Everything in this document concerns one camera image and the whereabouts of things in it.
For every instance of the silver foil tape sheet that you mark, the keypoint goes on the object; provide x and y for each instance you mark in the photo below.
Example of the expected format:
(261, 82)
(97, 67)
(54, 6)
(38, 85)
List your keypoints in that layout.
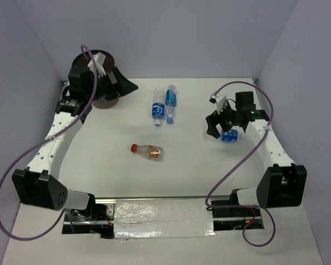
(162, 218)

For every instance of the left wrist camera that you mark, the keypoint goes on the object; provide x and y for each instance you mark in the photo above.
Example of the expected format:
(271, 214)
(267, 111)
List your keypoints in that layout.
(99, 59)

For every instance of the brown cylindrical waste bin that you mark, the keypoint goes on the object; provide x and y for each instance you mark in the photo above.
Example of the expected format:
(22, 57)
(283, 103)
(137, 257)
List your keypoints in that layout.
(81, 79)

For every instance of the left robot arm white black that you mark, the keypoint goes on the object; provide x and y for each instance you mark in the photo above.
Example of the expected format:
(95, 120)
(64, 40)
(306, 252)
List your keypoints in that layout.
(38, 184)

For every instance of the crushed blue label bottle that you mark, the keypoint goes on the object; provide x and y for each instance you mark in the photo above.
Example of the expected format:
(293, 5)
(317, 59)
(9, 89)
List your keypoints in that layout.
(229, 137)

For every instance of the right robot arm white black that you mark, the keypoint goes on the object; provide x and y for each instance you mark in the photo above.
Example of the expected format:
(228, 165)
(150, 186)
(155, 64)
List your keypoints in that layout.
(283, 182)

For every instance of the clear bottle blue cap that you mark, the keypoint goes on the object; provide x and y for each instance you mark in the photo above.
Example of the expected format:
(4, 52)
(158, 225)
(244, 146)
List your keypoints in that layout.
(170, 103)

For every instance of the aluminium mounting rail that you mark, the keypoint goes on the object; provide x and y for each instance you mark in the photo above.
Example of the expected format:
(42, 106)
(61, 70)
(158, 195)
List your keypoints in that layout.
(101, 223)

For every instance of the blue label bottle white cap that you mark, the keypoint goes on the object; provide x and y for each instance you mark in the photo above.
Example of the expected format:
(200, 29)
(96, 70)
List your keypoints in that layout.
(158, 106)

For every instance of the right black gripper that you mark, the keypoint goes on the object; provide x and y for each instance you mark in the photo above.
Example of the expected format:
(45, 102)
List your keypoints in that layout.
(213, 119)

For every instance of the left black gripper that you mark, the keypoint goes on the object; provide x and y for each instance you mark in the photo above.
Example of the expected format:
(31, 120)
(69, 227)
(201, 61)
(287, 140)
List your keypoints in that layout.
(121, 87)

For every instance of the bottle with red cap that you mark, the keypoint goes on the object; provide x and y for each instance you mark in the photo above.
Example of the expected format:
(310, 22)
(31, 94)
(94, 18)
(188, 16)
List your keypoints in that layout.
(149, 152)

